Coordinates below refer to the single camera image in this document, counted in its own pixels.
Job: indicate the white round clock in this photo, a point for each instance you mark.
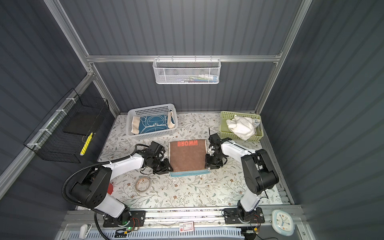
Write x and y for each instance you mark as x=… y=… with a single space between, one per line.
x=282 y=223

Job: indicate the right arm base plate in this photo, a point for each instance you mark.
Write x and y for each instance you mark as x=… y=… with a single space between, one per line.
x=238 y=216

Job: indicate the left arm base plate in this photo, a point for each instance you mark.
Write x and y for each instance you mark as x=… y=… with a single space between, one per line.
x=126 y=219

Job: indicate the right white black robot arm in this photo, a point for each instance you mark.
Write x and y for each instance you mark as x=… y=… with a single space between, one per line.
x=258 y=169

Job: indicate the blue beige Doraemon towel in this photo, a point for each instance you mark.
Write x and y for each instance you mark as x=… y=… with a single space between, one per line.
x=149 y=124

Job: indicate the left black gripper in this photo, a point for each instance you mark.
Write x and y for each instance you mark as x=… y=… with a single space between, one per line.
x=166 y=168

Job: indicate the orange towel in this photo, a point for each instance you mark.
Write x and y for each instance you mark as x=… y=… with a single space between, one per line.
x=188 y=158

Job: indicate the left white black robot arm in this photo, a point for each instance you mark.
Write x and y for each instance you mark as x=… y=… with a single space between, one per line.
x=88 y=187

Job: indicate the white plastic laundry basket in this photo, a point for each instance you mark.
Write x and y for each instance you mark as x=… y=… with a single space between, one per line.
x=150 y=111

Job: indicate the clear tape roll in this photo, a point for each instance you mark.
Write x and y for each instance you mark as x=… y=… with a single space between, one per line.
x=143 y=184

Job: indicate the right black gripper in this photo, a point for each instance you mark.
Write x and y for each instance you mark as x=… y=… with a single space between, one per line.
x=208 y=162

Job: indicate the red pencil cup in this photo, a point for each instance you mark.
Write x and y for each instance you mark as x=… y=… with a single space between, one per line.
x=110 y=189

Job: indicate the white towel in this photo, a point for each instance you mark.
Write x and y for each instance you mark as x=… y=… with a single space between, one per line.
x=243 y=127

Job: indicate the green perforated plastic basket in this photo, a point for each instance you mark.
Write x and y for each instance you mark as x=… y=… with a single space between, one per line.
x=226 y=133

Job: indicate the white wire wall basket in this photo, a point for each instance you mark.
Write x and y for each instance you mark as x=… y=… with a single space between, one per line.
x=187 y=72

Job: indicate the black wire wall basket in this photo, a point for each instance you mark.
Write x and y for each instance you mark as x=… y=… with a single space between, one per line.
x=62 y=137

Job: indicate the red white label card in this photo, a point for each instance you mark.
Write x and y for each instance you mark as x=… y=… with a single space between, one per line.
x=186 y=227

